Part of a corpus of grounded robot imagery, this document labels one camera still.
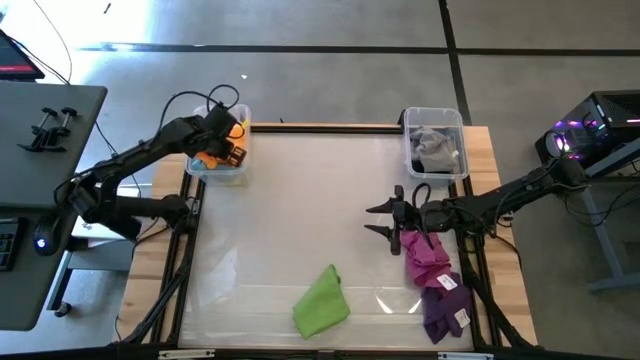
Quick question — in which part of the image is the black computer case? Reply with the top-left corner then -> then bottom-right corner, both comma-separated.
533,89 -> 640,170

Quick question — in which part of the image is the lime green microfiber towel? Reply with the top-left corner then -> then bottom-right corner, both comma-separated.
291,263 -> 351,340

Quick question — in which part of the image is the black screw clamp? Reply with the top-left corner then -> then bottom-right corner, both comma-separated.
42,106 -> 80,151
18,106 -> 60,154

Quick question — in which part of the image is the gray towel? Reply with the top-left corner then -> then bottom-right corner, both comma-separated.
410,125 -> 460,174

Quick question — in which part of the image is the white edge bracket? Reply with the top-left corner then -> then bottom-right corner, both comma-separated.
157,348 -> 217,360
437,351 -> 495,360

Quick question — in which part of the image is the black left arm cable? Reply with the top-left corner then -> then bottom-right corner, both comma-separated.
158,83 -> 242,136

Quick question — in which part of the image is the desk with gray legs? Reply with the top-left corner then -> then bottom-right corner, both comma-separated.
562,137 -> 640,295

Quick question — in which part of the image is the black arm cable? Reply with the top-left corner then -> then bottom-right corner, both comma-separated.
410,182 -> 435,251
158,83 -> 242,136

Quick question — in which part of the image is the magenta towel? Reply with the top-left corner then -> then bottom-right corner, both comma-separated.
398,229 -> 453,289

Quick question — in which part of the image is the thin black floor cable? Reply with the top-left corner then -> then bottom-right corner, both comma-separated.
32,0 -> 74,85

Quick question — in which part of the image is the clear plastic bin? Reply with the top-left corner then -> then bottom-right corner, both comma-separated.
402,106 -> 470,182
184,103 -> 253,184

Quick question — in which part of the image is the black computer mouse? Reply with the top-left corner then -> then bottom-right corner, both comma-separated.
32,215 -> 62,257

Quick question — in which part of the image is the dark gray desk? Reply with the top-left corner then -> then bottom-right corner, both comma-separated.
0,81 -> 136,332

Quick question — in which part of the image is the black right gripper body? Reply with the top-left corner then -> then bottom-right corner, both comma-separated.
391,185 -> 454,256

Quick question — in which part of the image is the black table frame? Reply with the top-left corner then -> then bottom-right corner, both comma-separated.
112,122 -> 539,360

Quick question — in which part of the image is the orange towel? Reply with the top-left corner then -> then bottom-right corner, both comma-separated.
193,119 -> 250,171

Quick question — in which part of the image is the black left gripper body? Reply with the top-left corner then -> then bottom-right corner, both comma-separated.
202,104 -> 240,151

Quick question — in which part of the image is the black keyboard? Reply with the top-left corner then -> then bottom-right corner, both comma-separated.
0,218 -> 22,274

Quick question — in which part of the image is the black computer monitor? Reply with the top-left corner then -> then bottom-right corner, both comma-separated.
0,28 -> 46,82

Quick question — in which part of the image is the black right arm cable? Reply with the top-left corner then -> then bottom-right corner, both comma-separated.
410,182 -> 435,251

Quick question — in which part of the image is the purple towel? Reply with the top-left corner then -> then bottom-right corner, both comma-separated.
421,272 -> 475,345

